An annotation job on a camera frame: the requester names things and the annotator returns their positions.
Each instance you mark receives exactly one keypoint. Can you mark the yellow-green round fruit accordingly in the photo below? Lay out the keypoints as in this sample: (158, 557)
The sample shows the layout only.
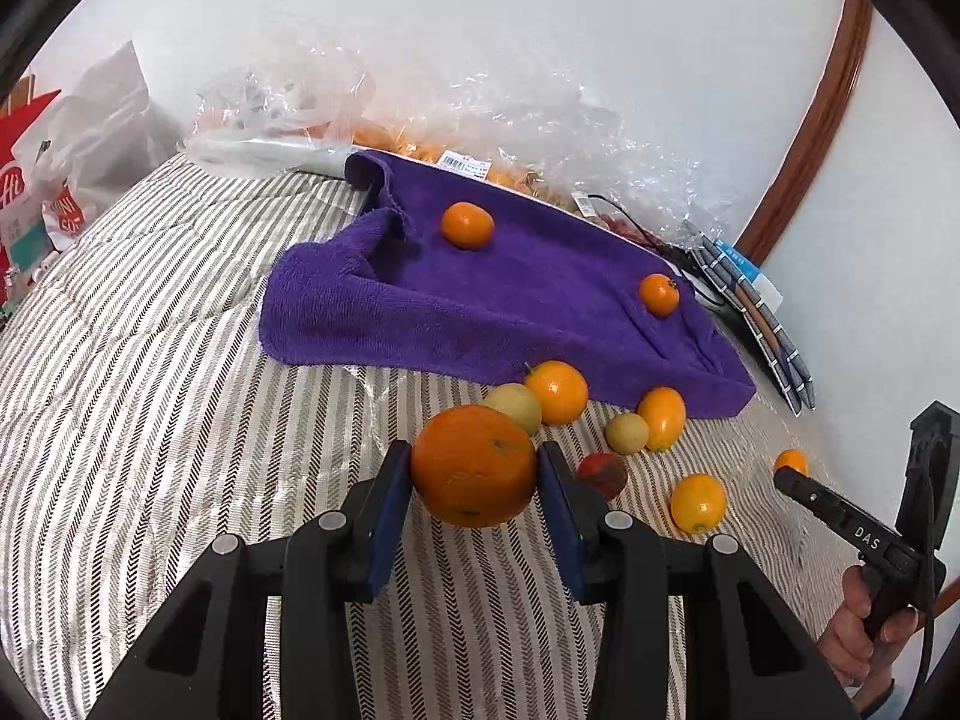
(517, 406)

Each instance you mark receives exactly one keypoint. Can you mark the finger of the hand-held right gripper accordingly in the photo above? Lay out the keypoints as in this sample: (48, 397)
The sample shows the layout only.
(829, 511)

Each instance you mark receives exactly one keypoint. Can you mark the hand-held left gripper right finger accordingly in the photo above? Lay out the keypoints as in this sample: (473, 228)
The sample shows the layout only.
(561, 521)

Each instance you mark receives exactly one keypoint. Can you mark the white plastic bag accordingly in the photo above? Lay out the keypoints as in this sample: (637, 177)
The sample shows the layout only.
(105, 135)

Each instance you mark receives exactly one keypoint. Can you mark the small mandarin with green stem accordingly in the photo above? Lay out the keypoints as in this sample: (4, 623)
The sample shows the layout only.
(659, 295)

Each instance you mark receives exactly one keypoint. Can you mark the person's right hand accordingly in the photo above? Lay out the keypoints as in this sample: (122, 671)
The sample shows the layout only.
(844, 634)

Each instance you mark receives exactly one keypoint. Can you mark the red fruit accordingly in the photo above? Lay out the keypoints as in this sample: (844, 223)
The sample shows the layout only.
(604, 474)

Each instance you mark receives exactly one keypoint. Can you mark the yellow-orange citrus fruit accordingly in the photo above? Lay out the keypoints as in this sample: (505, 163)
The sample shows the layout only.
(698, 503)

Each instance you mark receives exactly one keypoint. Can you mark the red paper bag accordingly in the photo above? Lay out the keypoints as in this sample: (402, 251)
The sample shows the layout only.
(19, 180)

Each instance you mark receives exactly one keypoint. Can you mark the round mandarin orange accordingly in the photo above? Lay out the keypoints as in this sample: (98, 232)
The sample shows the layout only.
(466, 225)

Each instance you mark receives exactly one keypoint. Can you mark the orange with leaf stem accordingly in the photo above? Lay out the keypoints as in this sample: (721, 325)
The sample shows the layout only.
(559, 391)

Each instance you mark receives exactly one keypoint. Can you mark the purple towel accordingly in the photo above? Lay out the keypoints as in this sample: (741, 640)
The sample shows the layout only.
(525, 300)

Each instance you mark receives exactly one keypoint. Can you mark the small yellow-green fruit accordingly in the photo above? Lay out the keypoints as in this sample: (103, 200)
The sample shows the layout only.
(626, 433)

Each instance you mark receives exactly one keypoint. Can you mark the striped quilt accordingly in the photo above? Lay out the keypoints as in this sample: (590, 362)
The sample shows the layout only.
(150, 390)

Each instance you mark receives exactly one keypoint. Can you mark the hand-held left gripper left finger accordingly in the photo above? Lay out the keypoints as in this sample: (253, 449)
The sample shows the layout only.
(384, 521)

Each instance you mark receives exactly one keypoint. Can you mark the person's right forearm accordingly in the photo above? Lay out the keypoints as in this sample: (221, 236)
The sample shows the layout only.
(877, 699)

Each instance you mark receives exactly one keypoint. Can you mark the large orange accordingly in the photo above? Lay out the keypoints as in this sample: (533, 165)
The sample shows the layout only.
(474, 466)

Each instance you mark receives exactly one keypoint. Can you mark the tiny orange fruit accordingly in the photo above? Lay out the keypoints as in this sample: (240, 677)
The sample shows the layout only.
(793, 461)

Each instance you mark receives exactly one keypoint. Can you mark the checkered folded cloths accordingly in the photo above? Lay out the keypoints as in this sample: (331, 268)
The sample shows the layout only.
(757, 307)

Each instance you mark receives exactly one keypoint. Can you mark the wooden door frame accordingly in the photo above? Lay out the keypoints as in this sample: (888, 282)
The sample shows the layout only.
(814, 120)

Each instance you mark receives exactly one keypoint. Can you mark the clear plastic bag of oranges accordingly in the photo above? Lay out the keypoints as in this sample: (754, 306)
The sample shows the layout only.
(480, 112)

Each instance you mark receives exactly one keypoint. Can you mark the oval orange fruit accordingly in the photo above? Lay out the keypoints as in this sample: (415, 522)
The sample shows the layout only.
(662, 418)

